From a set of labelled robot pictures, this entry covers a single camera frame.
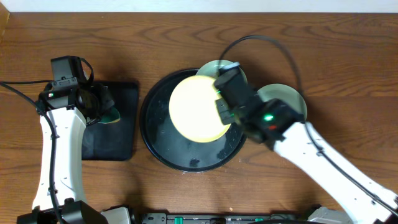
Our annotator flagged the light blue plate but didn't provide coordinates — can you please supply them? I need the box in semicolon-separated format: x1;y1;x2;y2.
257;84;307;120

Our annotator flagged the green yellow sponge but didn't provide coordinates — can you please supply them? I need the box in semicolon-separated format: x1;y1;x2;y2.
98;107;121;124

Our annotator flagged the yellow plate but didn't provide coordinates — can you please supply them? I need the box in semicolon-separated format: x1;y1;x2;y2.
169;75;230;143

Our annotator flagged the pale green plate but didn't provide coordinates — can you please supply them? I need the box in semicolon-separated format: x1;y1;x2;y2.
196;60;233;79

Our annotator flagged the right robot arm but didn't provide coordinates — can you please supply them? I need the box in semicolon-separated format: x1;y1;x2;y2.
214;63;397;223

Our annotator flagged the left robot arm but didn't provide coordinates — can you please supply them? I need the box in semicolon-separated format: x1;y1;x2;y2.
17;55;132;224

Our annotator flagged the black rectangular water tray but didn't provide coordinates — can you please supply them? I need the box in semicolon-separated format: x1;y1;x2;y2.
81;81;139;161

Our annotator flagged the round black tray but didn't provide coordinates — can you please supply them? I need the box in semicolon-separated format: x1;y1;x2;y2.
139;68;246;172

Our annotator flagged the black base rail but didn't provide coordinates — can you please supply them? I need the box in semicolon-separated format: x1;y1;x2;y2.
134;213;308;224

